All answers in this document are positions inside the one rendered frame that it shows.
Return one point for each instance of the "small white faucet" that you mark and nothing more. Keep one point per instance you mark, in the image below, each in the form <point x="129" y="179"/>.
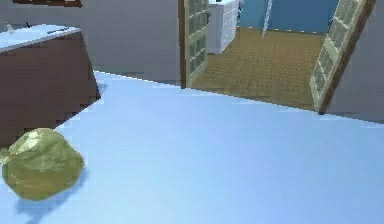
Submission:
<point x="10" y="28"/>

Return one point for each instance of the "white chest of drawers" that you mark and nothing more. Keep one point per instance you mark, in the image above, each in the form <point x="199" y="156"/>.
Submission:
<point x="222" y="23"/>

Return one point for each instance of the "brown framed wall picture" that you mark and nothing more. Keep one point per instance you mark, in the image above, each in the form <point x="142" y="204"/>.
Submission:
<point x="50" y="2"/>

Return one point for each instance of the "glass paned room door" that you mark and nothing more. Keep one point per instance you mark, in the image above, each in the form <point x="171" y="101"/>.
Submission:
<point x="336" y="50"/>
<point x="196" y="40"/>

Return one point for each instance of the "green garbage bag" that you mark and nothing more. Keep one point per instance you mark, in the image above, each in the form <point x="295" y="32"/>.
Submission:
<point x="41" y="166"/>

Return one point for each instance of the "brown cabinet with pale top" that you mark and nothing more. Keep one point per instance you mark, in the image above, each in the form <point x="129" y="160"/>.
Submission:
<point x="40" y="80"/>

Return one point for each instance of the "white leaning pole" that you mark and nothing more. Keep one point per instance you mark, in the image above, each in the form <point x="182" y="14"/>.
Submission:
<point x="267" y="16"/>

